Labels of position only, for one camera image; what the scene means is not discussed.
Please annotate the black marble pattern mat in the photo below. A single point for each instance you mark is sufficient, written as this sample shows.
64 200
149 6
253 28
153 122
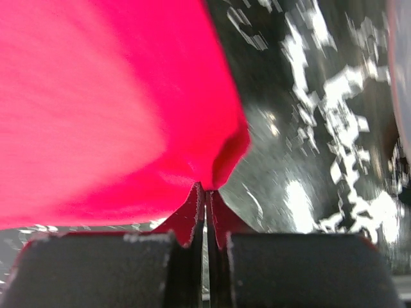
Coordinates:
315 88

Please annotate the pink red t shirt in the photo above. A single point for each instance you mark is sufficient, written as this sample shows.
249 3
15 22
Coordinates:
112 110

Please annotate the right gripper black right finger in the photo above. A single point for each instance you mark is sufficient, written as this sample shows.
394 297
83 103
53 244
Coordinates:
251 269

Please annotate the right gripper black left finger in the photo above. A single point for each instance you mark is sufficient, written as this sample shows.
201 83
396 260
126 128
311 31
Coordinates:
159 268

